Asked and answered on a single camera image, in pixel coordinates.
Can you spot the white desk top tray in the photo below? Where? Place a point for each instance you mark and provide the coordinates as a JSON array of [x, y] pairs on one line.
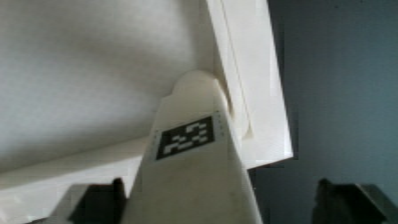
[[93, 55]]

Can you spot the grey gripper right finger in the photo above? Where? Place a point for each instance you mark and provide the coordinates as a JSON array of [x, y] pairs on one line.
[[353, 204]]

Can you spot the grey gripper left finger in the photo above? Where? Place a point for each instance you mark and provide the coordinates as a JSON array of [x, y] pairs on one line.
[[91, 204]]

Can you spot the white desk leg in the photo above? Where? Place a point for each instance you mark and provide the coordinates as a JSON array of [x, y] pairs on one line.
[[193, 187]]

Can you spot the white U-shaped obstacle fence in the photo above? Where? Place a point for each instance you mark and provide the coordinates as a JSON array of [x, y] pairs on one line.
[[248, 75]]

